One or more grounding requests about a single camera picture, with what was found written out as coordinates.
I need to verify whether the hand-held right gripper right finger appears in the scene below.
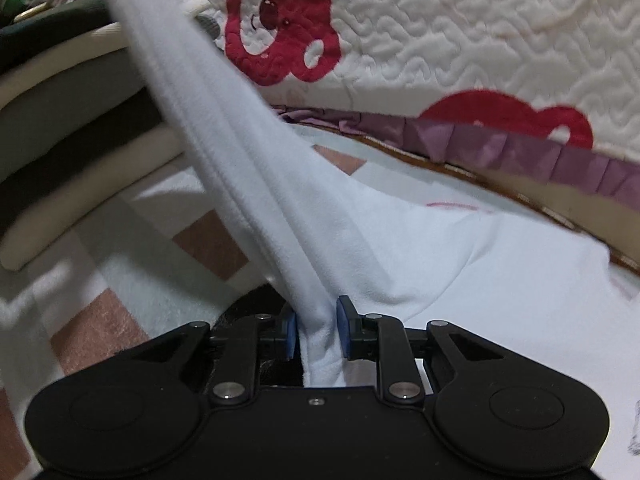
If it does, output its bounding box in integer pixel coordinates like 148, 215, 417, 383
336, 295, 521, 407

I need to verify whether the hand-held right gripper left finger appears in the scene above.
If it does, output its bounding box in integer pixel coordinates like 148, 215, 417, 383
115, 307, 298, 407

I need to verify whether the white t-shirt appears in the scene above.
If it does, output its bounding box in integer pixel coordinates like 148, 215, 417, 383
85, 0, 640, 411

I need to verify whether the checked play mat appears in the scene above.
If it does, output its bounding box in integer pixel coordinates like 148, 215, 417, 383
0, 120, 640, 480

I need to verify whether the beige bed base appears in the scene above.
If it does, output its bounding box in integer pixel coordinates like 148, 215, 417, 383
280, 105, 640, 276

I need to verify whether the black folded garment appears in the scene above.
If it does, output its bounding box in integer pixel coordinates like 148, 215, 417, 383
0, 95, 172, 243

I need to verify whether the white quilt with red bears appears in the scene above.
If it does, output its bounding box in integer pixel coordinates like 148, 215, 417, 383
165, 0, 640, 211

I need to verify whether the grey folded garment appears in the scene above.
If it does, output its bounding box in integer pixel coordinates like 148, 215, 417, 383
0, 55, 157, 186

